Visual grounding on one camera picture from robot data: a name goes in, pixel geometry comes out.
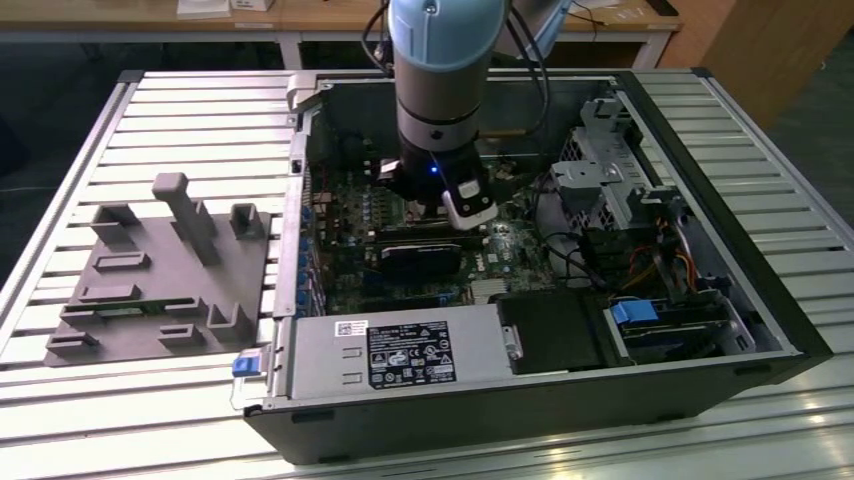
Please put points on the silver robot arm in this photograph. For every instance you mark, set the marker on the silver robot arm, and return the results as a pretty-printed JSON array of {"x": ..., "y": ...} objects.
[{"x": 441, "y": 75}]

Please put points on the brass tube fitting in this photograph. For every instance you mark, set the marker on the brass tube fitting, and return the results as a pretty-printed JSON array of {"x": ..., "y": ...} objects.
[{"x": 507, "y": 133}]

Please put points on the black graphics card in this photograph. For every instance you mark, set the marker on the black graphics card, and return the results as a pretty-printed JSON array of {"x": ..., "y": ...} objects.
[{"x": 421, "y": 260}]

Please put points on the green motherboard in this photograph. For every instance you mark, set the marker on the green motherboard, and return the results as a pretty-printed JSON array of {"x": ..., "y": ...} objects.
[{"x": 507, "y": 250}]

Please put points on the metal drive cage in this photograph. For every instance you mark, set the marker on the metal drive cage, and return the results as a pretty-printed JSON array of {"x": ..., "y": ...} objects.
[{"x": 587, "y": 172}]

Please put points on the silver finned heat sink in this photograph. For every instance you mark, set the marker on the silver finned heat sink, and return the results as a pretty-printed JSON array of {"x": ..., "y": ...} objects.
[{"x": 490, "y": 290}]

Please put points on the black plastic box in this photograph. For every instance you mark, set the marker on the black plastic box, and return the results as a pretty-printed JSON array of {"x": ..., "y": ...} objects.
[{"x": 554, "y": 330}]

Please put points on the silver power supply unit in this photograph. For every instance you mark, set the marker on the silver power supply unit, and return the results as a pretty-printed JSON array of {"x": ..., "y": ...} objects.
[{"x": 321, "y": 360}]

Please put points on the hard disk in blue carrier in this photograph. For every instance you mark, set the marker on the hard disk in blue carrier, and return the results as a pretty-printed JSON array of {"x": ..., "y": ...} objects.
[{"x": 634, "y": 312}]

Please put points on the white cardboard box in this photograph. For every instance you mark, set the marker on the white cardboard box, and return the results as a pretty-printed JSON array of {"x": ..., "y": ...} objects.
[
  {"x": 252, "y": 5},
  {"x": 203, "y": 9}
]

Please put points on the grey parts rack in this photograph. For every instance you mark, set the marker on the grey parts rack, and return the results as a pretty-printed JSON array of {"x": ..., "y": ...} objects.
[{"x": 167, "y": 280}]

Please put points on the blue plastic latch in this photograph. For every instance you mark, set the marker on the blue plastic latch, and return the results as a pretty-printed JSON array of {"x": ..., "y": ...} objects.
[{"x": 246, "y": 365}]

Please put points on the green RAM stick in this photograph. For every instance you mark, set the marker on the green RAM stick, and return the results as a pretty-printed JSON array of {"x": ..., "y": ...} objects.
[{"x": 160, "y": 303}]

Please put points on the black PC case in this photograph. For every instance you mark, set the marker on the black PC case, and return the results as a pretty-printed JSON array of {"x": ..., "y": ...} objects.
[{"x": 534, "y": 430}]

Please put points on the wooden desk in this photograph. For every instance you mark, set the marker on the wooden desk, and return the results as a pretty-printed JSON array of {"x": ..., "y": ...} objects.
[{"x": 100, "y": 20}]

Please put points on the wooden cabinet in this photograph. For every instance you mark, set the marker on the wooden cabinet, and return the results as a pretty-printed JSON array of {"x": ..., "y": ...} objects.
[{"x": 788, "y": 50}]

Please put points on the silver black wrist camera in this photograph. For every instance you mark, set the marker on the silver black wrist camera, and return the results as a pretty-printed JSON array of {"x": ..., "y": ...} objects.
[{"x": 470, "y": 205}]

